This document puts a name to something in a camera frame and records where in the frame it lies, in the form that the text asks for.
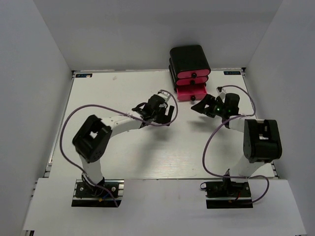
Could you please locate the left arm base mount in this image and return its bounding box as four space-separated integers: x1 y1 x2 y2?
71 179 125 208

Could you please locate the logo sticker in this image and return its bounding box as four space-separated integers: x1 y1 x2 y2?
223 71 242 75
75 73 93 78

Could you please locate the left logo sticker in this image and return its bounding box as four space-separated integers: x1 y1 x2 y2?
75 73 93 78

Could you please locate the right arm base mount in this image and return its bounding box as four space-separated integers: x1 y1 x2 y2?
200 178 253 209

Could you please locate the pink top drawer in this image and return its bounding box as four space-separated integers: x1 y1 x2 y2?
177 69 211 79

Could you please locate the purple cable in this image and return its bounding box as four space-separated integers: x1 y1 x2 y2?
202 85 270 204
60 90 179 207

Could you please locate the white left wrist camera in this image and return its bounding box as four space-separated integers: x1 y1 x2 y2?
157 90 171 103

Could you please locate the black drawer cabinet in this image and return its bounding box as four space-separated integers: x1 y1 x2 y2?
169 45 211 90

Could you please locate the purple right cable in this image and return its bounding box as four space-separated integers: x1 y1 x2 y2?
202 85 270 204

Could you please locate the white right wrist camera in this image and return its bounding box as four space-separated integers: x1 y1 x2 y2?
216 87 226 100

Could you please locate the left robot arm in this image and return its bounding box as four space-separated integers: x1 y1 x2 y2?
72 90 175 196

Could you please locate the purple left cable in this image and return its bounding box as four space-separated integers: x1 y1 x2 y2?
60 90 179 207

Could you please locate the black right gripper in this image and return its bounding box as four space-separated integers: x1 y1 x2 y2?
192 93 228 118

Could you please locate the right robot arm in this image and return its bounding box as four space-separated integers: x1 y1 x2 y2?
191 93 283 196

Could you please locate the right logo sticker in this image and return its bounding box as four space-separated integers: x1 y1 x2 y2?
223 71 242 75

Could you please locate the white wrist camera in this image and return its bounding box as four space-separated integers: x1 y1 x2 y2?
157 90 171 103
216 87 226 100

